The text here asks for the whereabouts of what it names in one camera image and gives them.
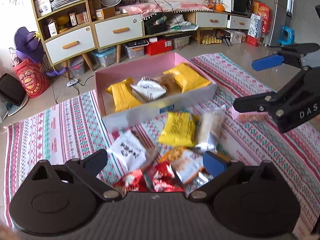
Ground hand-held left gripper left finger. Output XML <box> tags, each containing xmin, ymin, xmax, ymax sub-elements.
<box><xmin>31</xmin><ymin>149</ymin><xmax>126</xmax><ymax>203</ymax></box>

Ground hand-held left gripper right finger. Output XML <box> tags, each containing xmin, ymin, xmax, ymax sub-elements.
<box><xmin>188</xmin><ymin>151</ymin><xmax>278</xmax><ymax>202</ymax></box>

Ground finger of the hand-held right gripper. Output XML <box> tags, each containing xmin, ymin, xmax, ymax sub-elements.
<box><xmin>234</xmin><ymin>92</ymin><xmax>285</xmax><ymax>120</ymax></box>
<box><xmin>252</xmin><ymin>43</ymin><xmax>320</xmax><ymax>71</ymax></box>

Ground pink snack packet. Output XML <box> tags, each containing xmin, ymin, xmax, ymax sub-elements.
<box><xmin>230</xmin><ymin>106</ymin><xmax>273</xmax><ymax>123</ymax></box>

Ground white orange snack packet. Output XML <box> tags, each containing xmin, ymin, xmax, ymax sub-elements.
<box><xmin>159</xmin><ymin>147</ymin><xmax>214</xmax><ymax>185</ymax></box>

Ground white packet bold black print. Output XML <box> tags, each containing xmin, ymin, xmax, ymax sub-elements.
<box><xmin>106</xmin><ymin>130</ymin><xmax>148</xmax><ymax>172</ymax></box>

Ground clear rice cracker packet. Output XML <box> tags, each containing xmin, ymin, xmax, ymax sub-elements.
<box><xmin>195</xmin><ymin>106</ymin><xmax>227</xmax><ymax>152</ymax></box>

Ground red snack packet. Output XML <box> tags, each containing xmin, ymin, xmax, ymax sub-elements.
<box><xmin>144</xmin><ymin>161</ymin><xmax>184</xmax><ymax>193</ymax></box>
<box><xmin>112</xmin><ymin>169</ymin><xmax>149</xmax><ymax>193</ymax></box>

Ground pink cardboard box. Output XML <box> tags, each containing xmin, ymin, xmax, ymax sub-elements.
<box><xmin>94</xmin><ymin>52</ymin><xmax>217</xmax><ymax>132</ymax></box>

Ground blue plastic stool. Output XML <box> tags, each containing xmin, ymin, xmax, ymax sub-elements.
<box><xmin>279</xmin><ymin>25</ymin><xmax>295</xmax><ymax>46</ymax></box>

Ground blue white milk carton box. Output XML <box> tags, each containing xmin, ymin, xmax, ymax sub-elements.
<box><xmin>246</xmin><ymin>12</ymin><xmax>265</xmax><ymax>47</ymax></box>

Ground patterned woven mat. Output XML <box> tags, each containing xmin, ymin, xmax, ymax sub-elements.
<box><xmin>5</xmin><ymin>52</ymin><xmax>320</xmax><ymax>240</ymax></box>

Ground yellow packet black print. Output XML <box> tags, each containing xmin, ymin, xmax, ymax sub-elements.
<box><xmin>158</xmin><ymin>111</ymin><xmax>199</xmax><ymax>147</ymax></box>

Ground red gift carton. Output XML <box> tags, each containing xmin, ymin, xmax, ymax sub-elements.
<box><xmin>252</xmin><ymin>1</ymin><xmax>271</xmax><ymax>34</ymax></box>

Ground grey refrigerator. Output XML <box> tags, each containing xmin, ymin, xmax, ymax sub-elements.
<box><xmin>262</xmin><ymin>0</ymin><xmax>298</xmax><ymax>47</ymax></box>

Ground yellow egg tray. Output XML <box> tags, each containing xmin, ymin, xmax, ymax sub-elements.
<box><xmin>201</xmin><ymin>35</ymin><xmax>223</xmax><ymax>46</ymax></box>

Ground microwave oven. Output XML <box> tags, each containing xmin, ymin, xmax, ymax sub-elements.
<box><xmin>231</xmin><ymin>0</ymin><xmax>253</xmax><ymax>18</ymax></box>

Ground yellow snack packet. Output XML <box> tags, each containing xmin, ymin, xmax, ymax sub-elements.
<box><xmin>105</xmin><ymin>78</ymin><xmax>144</xmax><ymax>113</ymax></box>
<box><xmin>164</xmin><ymin>62</ymin><xmax>210</xmax><ymax>94</ymax></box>

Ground small white low drawer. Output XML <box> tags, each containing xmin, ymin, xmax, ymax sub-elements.
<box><xmin>196</xmin><ymin>12</ymin><xmax>228</xmax><ymax>28</ymax></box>

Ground clear brown pastry packet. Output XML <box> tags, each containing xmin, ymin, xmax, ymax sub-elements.
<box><xmin>156</xmin><ymin>74</ymin><xmax>181</xmax><ymax>97</ymax></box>

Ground white snack packet brown print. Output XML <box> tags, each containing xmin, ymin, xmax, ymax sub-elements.
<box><xmin>130</xmin><ymin>76</ymin><xmax>167</xmax><ymax>103</ymax></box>

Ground low wooden cabinet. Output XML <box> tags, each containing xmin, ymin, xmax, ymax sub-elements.
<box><xmin>141</xmin><ymin>7</ymin><xmax>252</xmax><ymax>53</ymax></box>

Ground clear plastic storage box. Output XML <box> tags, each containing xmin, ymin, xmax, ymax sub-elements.
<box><xmin>69</xmin><ymin>56</ymin><xmax>87</xmax><ymax>77</ymax></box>

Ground purple plush stick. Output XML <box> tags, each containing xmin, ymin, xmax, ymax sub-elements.
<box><xmin>46</xmin><ymin>67</ymin><xmax>68</xmax><ymax>78</ymax></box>

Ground blue lid storage box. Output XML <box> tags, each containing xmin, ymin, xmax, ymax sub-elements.
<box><xmin>91</xmin><ymin>47</ymin><xmax>117</xmax><ymax>67</ymax></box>

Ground red flat box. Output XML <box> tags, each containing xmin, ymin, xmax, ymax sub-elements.
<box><xmin>145</xmin><ymin>39</ymin><xmax>173</xmax><ymax>56</ymax></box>

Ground pink tasselled cloth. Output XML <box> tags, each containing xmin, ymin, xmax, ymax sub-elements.
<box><xmin>121</xmin><ymin>0</ymin><xmax>213</xmax><ymax>20</ymax></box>

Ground black bag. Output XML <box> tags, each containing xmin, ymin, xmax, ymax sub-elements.
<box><xmin>0</xmin><ymin>73</ymin><xmax>27</xmax><ymax>105</ymax></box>

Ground storage box orange clips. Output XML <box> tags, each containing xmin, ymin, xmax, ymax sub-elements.
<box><xmin>125</xmin><ymin>41</ymin><xmax>148</xmax><ymax>59</ymax></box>

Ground black open box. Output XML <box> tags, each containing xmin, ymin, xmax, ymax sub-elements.
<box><xmin>144</xmin><ymin>17</ymin><xmax>166</xmax><ymax>35</ymax></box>

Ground white cabinet drawer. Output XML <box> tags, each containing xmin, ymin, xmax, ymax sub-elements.
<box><xmin>94</xmin><ymin>14</ymin><xmax>145</xmax><ymax>47</ymax></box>
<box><xmin>45</xmin><ymin>26</ymin><xmax>97</xmax><ymax>64</ymax></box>

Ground purple plush hat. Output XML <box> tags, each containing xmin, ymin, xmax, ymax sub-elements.
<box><xmin>14</xmin><ymin>27</ymin><xmax>48</xmax><ymax>64</ymax></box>

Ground brown cardboard box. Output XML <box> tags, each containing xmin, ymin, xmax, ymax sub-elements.
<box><xmin>95</xmin><ymin>7</ymin><xmax>115</xmax><ymax>20</ymax></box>

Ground wooden shelf cabinet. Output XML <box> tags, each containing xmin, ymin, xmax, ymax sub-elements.
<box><xmin>30</xmin><ymin>0</ymin><xmax>146</xmax><ymax>78</ymax></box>

